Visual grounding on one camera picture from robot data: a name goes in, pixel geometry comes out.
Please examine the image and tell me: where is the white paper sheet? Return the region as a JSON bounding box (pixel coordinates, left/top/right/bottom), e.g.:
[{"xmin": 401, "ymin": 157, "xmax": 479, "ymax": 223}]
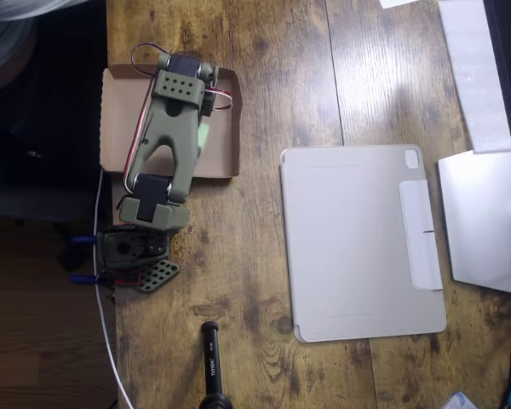
[{"xmin": 379, "ymin": 0, "xmax": 427, "ymax": 9}]

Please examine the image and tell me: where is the beige tablet folio case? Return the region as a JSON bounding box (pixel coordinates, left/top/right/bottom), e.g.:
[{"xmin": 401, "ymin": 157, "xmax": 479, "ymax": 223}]
[{"xmin": 279, "ymin": 143, "xmax": 448, "ymax": 344}]

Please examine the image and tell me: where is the white and blue box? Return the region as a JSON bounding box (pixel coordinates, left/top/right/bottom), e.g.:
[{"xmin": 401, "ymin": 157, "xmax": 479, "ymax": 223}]
[{"xmin": 444, "ymin": 391, "xmax": 480, "ymax": 409}]

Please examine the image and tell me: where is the brown cardboard tray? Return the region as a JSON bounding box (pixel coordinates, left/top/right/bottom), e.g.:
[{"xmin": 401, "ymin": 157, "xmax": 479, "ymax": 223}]
[{"xmin": 98, "ymin": 63, "xmax": 244, "ymax": 180}]

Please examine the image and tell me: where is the grey shirt of person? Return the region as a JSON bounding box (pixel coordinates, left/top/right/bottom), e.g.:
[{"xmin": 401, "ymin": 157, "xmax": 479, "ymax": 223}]
[{"xmin": 0, "ymin": 0, "xmax": 90, "ymax": 84}]

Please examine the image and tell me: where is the silver monitor stand base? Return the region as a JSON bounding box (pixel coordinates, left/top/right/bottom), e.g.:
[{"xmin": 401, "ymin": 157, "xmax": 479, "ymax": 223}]
[{"xmin": 437, "ymin": 149, "xmax": 511, "ymax": 296}]

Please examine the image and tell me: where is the white cable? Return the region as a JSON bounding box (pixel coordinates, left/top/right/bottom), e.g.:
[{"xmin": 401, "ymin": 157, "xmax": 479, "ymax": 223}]
[{"xmin": 92, "ymin": 168, "xmax": 134, "ymax": 409}]

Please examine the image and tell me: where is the black stand pole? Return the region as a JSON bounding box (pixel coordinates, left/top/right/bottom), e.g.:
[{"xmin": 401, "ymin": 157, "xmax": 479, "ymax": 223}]
[{"xmin": 198, "ymin": 321, "xmax": 235, "ymax": 409}]

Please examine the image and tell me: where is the white foam sheet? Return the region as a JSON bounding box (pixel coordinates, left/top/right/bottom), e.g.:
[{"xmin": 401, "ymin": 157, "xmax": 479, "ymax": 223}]
[{"xmin": 438, "ymin": 0, "xmax": 511, "ymax": 155}]

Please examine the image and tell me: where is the olive perforated base plate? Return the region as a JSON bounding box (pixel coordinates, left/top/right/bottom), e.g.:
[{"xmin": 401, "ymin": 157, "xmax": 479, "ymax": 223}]
[{"xmin": 135, "ymin": 257, "xmax": 182, "ymax": 295}]

